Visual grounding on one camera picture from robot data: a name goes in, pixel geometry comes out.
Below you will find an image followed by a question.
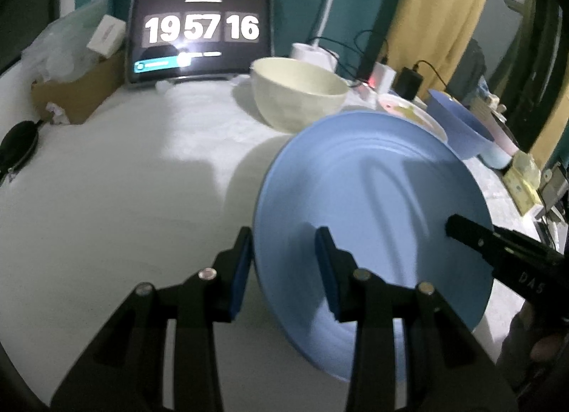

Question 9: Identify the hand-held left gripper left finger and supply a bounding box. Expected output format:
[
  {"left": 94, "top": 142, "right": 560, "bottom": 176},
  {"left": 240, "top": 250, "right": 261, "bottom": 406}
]
[{"left": 50, "top": 226, "right": 255, "bottom": 412}]

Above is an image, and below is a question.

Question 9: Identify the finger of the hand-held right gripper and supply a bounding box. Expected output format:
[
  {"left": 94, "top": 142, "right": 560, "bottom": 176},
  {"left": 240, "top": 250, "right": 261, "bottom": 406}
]
[{"left": 446, "top": 214, "right": 508, "bottom": 268}]

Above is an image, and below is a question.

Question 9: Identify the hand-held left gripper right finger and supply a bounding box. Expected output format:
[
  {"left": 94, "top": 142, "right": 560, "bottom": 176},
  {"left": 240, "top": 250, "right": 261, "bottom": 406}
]
[{"left": 315, "top": 225, "right": 519, "bottom": 412}]

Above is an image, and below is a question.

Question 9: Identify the light blue plate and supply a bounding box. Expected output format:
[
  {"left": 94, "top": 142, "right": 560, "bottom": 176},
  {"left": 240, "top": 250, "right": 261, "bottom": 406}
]
[{"left": 253, "top": 112, "right": 494, "bottom": 384}]

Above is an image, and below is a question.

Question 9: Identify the large dark blue bowl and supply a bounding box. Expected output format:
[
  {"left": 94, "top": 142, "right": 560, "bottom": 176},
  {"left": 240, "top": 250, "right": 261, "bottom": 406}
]
[{"left": 427, "top": 89, "right": 496, "bottom": 160}]

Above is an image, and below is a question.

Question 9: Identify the cream bowl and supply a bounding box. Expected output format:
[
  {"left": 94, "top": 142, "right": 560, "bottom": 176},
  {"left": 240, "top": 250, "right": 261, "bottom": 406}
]
[{"left": 251, "top": 57, "right": 350, "bottom": 133}]

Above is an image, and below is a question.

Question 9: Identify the person's right hand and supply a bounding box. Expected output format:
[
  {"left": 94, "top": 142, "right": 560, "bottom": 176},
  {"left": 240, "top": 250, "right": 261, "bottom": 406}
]
[{"left": 500, "top": 303, "right": 569, "bottom": 388}]

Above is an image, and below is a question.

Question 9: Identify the yellow tissue pack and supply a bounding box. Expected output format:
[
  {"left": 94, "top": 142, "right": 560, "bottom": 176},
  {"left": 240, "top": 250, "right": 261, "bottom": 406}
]
[{"left": 502, "top": 152, "right": 545, "bottom": 212}]

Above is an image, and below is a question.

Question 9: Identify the pale pink bowl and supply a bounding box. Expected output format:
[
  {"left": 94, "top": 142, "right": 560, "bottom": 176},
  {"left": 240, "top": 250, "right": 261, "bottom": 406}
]
[{"left": 489, "top": 121, "right": 521, "bottom": 155}]

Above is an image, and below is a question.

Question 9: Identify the yellow curtain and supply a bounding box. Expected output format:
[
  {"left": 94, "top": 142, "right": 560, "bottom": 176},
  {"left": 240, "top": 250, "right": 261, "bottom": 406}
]
[
  {"left": 387, "top": 0, "right": 499, "bottom": 101},
  {"left": 531, "top": 96, "right": 569, "bottom": 168}
]

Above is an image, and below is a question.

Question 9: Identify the white textured tablecloth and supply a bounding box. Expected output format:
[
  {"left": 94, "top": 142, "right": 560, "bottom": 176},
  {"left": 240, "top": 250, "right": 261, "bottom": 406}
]
[{"left": 0, "top": 69, "right": 547, "bottom": 404}]

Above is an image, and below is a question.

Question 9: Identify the black charger plug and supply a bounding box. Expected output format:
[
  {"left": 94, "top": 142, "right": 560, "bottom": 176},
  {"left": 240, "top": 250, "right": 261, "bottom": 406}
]
[{"left": 395, "top": 67, "right": 423, "bottom": 101}]

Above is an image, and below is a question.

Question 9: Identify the white power strip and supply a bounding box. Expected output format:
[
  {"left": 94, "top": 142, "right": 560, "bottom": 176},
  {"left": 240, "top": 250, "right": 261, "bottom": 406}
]
[{"left": 347, "top": 80, "right": 378, "bottom": 101}]

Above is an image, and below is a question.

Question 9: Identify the white charger plug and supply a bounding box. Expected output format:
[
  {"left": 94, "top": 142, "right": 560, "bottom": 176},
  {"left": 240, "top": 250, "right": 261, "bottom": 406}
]
[{"left": 369, "top": 62, "right": 396, "bottom": 93}]

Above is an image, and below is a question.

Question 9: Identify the white desk lamp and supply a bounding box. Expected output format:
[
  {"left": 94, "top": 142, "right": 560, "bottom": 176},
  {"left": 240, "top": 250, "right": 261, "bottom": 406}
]
[{"left": 291, "top": 0, "right": 394, "bottom": 74}]

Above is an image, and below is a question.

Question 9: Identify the cardboard box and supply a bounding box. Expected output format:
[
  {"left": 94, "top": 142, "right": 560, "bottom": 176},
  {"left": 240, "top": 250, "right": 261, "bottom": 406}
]
[{"left": 31, "top": 49, "right": 127, "bottom": 126}]

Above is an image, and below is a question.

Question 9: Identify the tablet with clock display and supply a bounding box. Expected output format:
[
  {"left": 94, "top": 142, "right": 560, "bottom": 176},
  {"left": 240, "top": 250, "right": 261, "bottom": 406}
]
[{"left": 126, "top": 0, "right": 274, "bottom": 90}]

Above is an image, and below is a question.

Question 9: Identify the black round pouch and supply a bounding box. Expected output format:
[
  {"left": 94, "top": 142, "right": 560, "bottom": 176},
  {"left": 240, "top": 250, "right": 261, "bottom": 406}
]
[{"left": 0, "top": 121, "right": 41, "bottom": 181}]

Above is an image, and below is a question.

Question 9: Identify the small white box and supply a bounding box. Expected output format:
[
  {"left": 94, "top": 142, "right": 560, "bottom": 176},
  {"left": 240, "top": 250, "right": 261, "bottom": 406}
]
[{"left": 86, "top": 15, "right": 127, "bottom": 58}]

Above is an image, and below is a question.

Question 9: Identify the clear plastic bag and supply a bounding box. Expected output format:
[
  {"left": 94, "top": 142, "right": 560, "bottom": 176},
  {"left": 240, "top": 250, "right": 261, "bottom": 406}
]
[{"left": 21, "top": 0, "right": 110, "bottom": 84}]

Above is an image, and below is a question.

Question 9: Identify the long black charger cable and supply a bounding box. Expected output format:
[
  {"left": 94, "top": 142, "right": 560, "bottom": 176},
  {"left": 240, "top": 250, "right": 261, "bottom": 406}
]
[{"left": 413, "top": 60, "right": 447, "bottom": 93}]

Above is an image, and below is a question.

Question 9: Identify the black looped charger cable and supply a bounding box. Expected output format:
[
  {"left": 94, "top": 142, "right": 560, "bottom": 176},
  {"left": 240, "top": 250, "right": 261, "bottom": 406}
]
[{"left": 353, "top": 30, "right": 389, "bottom": 66}]

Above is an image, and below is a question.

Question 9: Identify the black lamp cable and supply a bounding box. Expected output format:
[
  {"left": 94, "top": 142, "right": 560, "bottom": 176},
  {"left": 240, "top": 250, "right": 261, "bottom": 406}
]
[{"left": 307, "top": 36, "right": 356, "bottom": 84}]

